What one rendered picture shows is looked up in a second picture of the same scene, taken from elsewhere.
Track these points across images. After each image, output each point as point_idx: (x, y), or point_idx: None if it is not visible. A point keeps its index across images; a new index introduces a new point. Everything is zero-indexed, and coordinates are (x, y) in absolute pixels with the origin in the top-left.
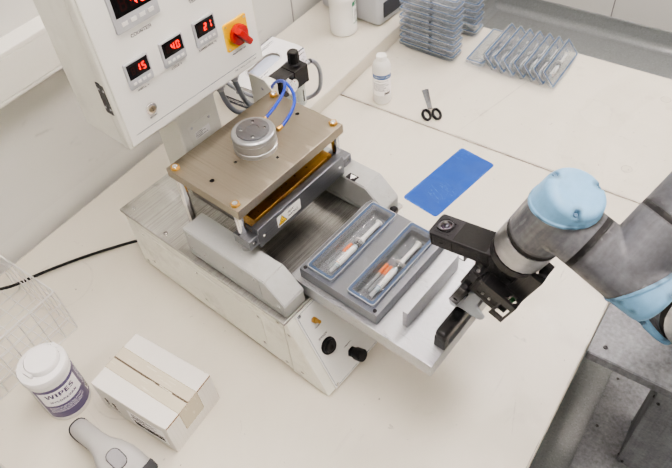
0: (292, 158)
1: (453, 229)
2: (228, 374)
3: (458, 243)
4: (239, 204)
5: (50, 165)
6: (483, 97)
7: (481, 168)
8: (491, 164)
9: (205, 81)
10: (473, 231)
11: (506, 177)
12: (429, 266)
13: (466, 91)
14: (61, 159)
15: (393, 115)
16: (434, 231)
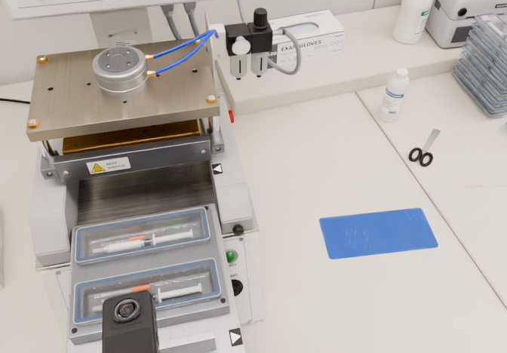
0: (134, 111)
1: (125, 323)
2: (30, 272)
3: (102, 350)
4: (34, 126)
5: (68, 23)
6: (491, 170)
7: (422, 241)
8: (436, 244)
9: None
10: (138, 348)
11: (440, 268)
12: (192, 321)
13: (478, 155)
14: (80, 22)
15: (384, 136)
16: (108, 305)
